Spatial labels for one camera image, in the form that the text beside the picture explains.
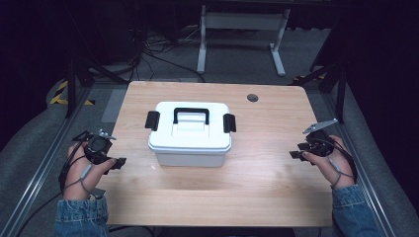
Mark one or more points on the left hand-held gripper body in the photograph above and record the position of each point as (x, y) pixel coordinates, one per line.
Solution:
(98, 146)

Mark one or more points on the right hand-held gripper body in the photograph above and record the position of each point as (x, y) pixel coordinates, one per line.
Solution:
(318, 140)

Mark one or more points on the black box latch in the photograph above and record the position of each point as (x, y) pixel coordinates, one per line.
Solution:
(152, 120)
(229, 123)

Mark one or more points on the white storage box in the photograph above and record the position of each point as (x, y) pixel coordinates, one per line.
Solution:
(192, 158)

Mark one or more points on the white box lid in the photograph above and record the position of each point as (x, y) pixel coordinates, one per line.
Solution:
(190, 126)

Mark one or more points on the person's right hand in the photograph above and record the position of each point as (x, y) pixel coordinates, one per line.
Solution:
(332, 164)

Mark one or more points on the person's left hand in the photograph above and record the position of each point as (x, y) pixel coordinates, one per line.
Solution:
(80, 174)

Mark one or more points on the yellow black floor tape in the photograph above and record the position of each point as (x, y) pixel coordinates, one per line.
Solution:
(64, 95)

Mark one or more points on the black tripod stand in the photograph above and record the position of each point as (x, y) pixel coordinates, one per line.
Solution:
(82, 74)
(329, 77)

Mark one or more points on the white metal stand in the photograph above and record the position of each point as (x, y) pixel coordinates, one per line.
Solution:
(242, 21)

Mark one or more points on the aluminium floor rail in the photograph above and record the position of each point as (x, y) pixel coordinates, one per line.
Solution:
(362, 164)
(42, 164)

